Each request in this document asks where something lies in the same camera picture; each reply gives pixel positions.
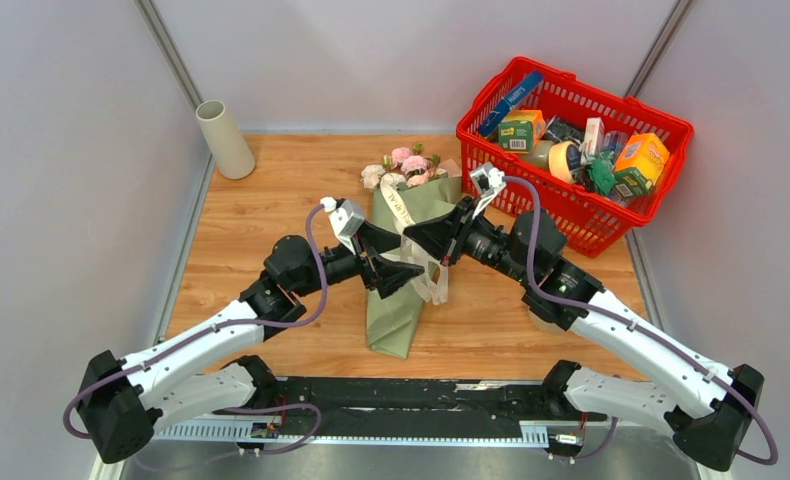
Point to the green sponge box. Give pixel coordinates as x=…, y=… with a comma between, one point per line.
x=520, y=130

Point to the beige masking tape roll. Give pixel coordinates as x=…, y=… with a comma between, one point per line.
x=564, y=159

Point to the orange and green box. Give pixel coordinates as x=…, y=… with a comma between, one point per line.
x=640, y=165

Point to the dark foil packet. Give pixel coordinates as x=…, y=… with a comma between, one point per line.
x=559, y=130

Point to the green wrapping paper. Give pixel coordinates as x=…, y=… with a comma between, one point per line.
x=391, y=323

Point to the white small box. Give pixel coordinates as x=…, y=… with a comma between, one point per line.
x=592, y=142

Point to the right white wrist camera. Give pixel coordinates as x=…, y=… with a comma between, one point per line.
x=488, y=180

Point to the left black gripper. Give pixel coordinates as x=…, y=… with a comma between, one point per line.
x=388, y=275

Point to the cream printed ribbon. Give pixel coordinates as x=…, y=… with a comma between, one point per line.
x=432, y=285

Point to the toilet paper roll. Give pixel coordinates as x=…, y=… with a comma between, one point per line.
x=545, y=327

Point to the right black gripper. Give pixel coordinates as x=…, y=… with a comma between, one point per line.
x=445, y=237

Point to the blue razor box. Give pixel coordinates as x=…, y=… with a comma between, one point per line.
x=508, y=102

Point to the green crumpled packet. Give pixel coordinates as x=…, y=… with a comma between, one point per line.
x=601, y=173

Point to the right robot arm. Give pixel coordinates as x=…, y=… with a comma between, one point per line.
x=704, y=406

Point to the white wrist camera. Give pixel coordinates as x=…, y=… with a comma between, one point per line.
x=488, y=180
x=346, y=218

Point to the aluminium frame post right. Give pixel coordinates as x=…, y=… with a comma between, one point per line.
x=660, y=44

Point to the aluminium frame post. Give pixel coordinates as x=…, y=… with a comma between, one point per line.
x=162, y=36
x=660, y=44

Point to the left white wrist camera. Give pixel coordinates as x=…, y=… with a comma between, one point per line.
x=346, y=218

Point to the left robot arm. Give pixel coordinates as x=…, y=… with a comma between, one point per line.
x=123, y=402

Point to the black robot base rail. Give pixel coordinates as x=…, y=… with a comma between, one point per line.
x=414, y=411

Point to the aluminium frame post left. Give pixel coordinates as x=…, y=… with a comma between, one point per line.
x=162, y=36

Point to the pink and white flower bunch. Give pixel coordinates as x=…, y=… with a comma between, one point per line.
x=408, y=167

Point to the clear tape roll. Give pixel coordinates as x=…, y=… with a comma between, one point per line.
x=538, y=157

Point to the beige cylindrical vase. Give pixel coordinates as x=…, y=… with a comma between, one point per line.
x=230, y=151

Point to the red plastic shopping basket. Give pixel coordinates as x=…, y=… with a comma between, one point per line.
x=590, y=222

